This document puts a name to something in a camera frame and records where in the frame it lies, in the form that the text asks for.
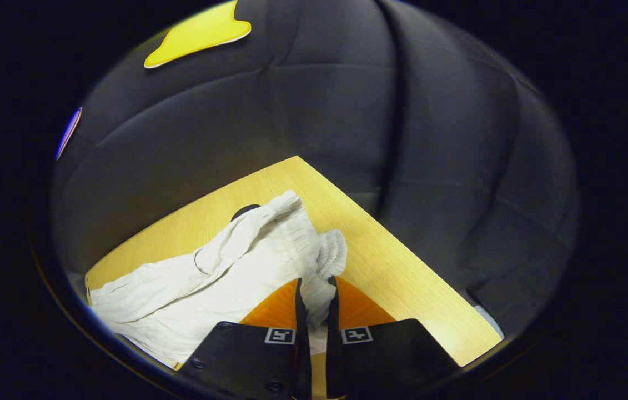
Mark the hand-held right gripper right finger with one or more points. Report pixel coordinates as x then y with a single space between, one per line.
391 361

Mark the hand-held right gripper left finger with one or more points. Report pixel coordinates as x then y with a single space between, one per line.
247 361

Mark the white jeans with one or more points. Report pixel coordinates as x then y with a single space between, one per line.
219 289

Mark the black backdrop cloth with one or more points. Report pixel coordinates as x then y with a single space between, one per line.
402 139

